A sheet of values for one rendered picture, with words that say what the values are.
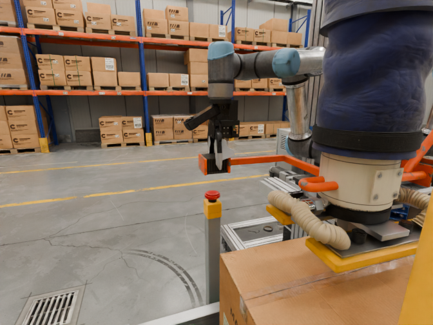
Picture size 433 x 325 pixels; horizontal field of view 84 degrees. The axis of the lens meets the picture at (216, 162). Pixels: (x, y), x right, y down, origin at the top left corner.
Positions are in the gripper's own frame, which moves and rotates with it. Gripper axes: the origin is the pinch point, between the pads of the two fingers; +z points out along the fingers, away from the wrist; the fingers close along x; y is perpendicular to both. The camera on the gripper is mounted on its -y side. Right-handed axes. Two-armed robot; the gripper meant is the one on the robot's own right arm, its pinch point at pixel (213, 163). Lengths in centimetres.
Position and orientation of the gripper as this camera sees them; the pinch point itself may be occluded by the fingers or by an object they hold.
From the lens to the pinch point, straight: 76.9
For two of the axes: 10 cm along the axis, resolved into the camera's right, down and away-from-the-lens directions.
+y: 9.5, -0.8, 2.9
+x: -3.0, -2.6, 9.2
